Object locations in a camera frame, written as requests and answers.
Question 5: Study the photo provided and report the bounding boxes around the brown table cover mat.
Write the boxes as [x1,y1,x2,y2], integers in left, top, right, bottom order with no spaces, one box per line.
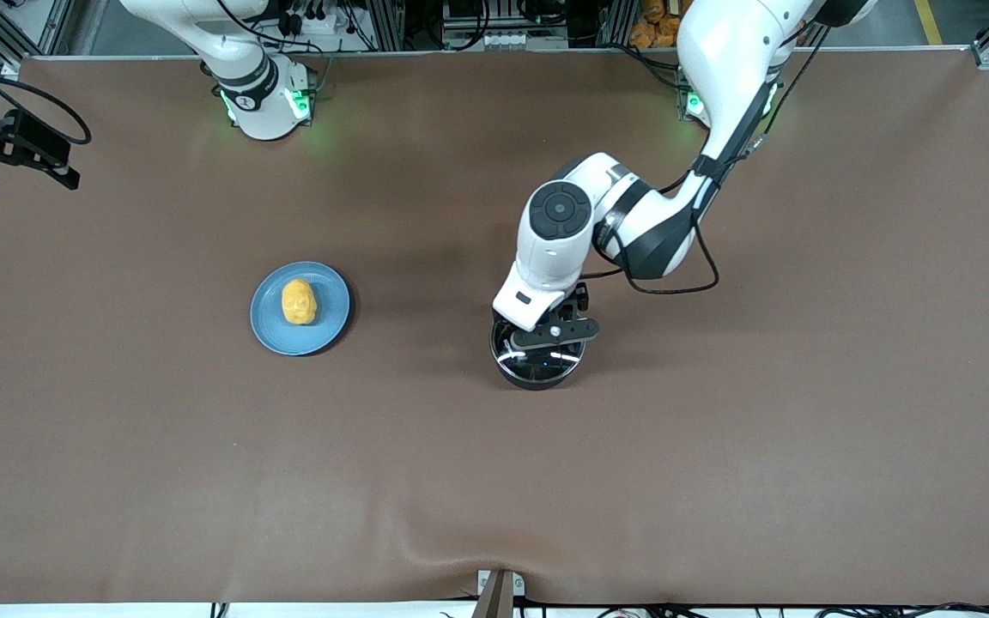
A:
[0,50,989,606]

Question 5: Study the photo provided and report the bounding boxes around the white power strip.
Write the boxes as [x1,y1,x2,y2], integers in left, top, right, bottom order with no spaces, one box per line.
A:
[476,30,540,50]

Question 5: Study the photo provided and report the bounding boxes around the yellow potato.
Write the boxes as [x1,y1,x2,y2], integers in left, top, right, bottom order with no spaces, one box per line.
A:
[281,278,319,326]

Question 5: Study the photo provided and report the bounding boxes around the blue round plate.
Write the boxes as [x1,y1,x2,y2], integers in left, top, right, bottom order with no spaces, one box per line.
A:
[250,261,352,357]

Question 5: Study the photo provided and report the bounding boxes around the glass lid with blue knob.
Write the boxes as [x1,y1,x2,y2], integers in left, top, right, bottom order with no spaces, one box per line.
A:
[494,319,583,383]

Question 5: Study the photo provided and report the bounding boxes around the orange packaged items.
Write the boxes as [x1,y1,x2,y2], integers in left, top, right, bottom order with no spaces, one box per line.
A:
[629,0,677,49]

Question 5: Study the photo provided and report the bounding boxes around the black pot with blue handle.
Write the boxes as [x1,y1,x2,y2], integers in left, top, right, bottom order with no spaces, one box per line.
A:
[490,313,587,392]

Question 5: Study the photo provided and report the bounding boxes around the metal bracket with brown post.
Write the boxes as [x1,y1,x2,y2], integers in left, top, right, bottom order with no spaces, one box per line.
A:
[476,568,526,618]

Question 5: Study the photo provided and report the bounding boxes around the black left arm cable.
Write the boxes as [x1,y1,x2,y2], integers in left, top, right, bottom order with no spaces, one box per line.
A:
[585,17,830,295]

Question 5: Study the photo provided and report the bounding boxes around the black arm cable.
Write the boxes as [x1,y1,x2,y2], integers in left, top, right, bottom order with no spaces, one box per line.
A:
[585,17,830,295]
[0,73,93,147]

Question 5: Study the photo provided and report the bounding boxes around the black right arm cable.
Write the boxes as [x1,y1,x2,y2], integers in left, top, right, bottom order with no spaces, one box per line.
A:
[0,73,93,147]

